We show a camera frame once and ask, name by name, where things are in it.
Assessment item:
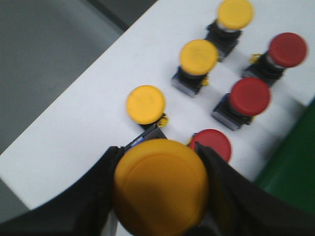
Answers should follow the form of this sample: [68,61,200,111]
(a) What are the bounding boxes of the yellow mushroom push button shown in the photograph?
[171,39,219,97]
[113,126,209,236]
[205,0,254,62]
[126,85,169,130]

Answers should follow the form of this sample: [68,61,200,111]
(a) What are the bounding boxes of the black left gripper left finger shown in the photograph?
[0,147,124,236]

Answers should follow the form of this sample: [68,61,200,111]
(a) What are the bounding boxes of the red mushroom push button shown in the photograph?
[242,32,308,87]
[211,77,271,131]
[187,129,232,162]

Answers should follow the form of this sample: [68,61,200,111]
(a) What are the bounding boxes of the green conveyor belt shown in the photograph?
[254,101,315,214]

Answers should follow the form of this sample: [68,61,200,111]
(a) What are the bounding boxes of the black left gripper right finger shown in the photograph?
[195,143,315,236]

